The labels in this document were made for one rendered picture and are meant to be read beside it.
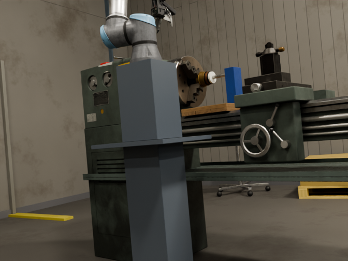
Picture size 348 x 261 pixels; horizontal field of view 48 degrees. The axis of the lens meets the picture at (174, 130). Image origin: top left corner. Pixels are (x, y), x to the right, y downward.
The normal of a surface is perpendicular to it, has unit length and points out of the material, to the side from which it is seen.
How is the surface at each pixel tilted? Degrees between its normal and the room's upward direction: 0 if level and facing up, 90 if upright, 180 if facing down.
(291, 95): 90
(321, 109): 90
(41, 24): 90
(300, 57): 90
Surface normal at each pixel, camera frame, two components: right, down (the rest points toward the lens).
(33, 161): 0.83, -0.08
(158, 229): -0.56, 0.04
